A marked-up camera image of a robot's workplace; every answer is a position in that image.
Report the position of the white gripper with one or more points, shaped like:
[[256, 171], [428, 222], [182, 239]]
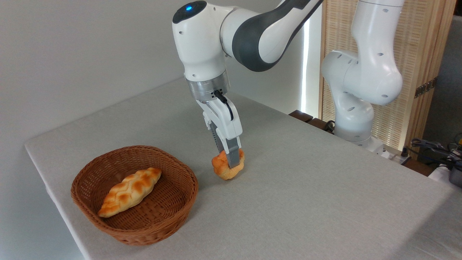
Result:
[[227, 124]]

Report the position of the round bread bun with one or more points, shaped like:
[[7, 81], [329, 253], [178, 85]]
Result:
[[226, 174]]

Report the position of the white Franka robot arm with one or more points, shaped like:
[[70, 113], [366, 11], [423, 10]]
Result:
[[205, 43]]

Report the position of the braided bread loaf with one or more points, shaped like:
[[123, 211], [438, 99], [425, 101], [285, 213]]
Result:
[[128, 191]]

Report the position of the dark brown wooden block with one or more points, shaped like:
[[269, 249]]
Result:
[[319, 125], [300, 116]]

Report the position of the grey tablecloth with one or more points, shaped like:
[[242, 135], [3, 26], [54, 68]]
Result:
[[288, 209]]

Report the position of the brown wicker basket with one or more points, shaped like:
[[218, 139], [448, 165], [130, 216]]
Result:
[[94, 173]]

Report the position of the white power strip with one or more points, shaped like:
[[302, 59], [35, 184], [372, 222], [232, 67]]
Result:
[[399, 157]]

